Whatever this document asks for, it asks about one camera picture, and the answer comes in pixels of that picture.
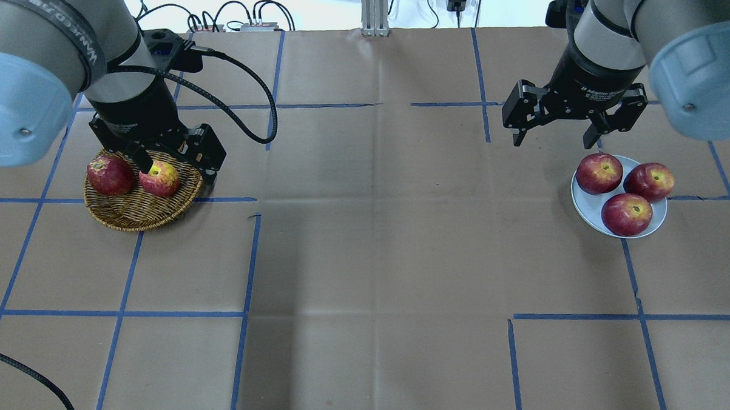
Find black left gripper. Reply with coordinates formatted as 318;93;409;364
89;115;227;184

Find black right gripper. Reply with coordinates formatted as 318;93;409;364
502;48;648;150

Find yellow-red striped apple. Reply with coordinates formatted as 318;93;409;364
138;161;180;198

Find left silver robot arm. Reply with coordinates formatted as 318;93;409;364
0;0;226;184

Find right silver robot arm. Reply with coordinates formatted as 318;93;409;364
502;0;730;149

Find dark red apple in basket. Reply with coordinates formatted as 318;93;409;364
87;155;136;196

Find round wicker basket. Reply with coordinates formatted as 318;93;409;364
83;150;204;232

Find red apple on plate rear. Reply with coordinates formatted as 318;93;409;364
575;152;624;195

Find red apple on plate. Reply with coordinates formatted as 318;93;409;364
575;152;624;195
623;162;675;204
601;193;653;237

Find light blue plate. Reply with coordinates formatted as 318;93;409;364
570;155;667;238

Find red apple on plate front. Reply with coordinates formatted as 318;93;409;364
601;193;653;237

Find red apple on plate outer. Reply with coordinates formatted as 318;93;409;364
623;162;675;204

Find black power adapter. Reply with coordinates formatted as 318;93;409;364
446;0;468;13

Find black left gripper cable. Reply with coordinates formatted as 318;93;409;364
191;46;281;146

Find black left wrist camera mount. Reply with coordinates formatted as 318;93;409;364
141;29;204;73

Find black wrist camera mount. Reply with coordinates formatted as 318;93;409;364
544;0;572;29
141;29;204;73

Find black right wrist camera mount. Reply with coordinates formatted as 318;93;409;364
544;0;572;29

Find black cables on floor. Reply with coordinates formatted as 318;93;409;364
113;0;297;36

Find aluminium profile post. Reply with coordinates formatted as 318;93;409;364
360;0;390;37

